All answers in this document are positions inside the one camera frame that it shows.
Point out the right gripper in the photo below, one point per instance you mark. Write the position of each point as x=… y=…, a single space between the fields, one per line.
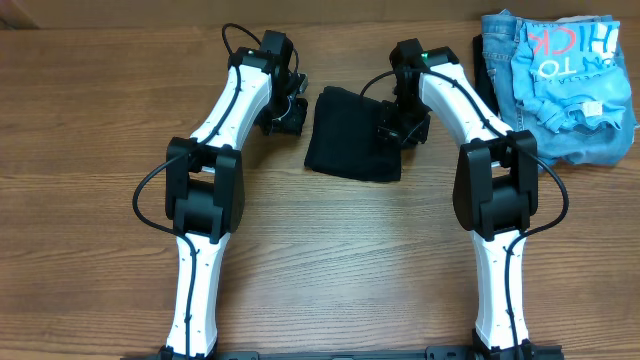
x=389 y=131

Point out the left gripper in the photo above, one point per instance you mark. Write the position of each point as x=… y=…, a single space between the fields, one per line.
x=292 y=124

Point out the black t-shirt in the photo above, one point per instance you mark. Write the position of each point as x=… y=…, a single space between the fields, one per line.
x=344 y=140

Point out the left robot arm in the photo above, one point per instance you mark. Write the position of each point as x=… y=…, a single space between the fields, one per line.
x=204 y=191

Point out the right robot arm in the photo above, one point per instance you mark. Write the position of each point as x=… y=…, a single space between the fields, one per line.
x=495 y=191

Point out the black folded garment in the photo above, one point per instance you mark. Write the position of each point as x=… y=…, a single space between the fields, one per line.
x=483 y=83

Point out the light blue printed t-shirt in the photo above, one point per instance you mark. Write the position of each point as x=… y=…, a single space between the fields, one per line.
x=566 y=75

